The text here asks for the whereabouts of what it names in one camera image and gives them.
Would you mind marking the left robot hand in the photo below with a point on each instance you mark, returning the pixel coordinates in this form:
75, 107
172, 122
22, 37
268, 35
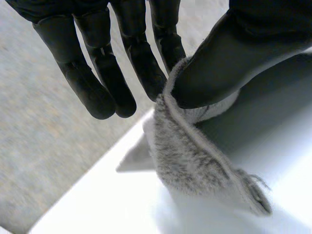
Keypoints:
226, 73

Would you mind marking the grey towel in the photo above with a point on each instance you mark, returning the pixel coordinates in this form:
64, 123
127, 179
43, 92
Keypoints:
190, 156

